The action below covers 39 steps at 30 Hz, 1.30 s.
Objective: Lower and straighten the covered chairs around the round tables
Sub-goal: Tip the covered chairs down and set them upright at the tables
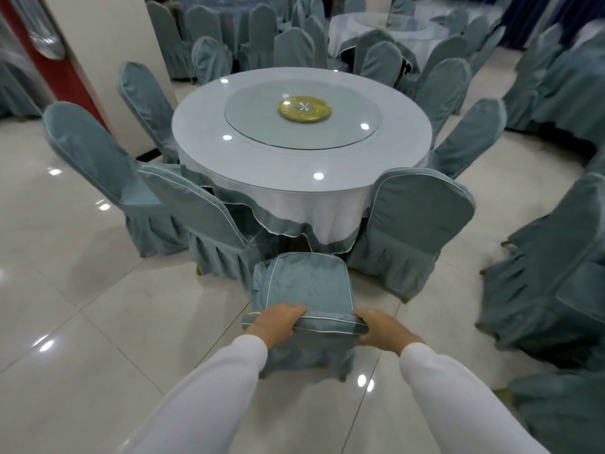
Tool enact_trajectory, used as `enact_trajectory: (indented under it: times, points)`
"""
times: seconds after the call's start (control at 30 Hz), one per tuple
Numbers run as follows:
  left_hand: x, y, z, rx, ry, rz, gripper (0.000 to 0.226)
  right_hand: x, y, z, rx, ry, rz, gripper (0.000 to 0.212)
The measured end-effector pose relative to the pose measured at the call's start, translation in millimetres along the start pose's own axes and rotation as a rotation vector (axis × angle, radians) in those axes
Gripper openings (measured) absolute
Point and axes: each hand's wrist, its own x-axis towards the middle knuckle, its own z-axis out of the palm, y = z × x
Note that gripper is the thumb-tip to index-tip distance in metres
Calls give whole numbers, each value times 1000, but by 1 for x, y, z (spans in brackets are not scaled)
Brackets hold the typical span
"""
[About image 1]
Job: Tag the gold turntable hub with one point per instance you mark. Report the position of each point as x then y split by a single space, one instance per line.
287 113

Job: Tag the person's right forearm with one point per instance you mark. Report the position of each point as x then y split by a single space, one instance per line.
463 406

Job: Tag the person's left forearm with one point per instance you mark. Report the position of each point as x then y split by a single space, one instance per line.
203 401

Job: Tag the round white clothed table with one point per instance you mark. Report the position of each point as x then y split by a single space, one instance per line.
342 28
203 151

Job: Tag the round teal table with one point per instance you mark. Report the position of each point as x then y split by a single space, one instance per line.
576 85

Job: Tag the person's left hand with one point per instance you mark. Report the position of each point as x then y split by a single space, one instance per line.
276 326

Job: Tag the chrome corner guard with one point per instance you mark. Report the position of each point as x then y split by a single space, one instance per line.
45 40

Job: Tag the round glass turntable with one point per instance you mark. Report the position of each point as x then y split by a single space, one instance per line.
250 122
402 22

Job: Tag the dark blue curtain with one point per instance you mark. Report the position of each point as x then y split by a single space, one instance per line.
524 18

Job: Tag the red pillar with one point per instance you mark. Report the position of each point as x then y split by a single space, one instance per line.
61 80

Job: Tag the person's right hand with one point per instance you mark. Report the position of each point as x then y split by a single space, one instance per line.
387 335

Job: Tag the cluster of teal banquet chairs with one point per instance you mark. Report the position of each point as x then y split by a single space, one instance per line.
165 37

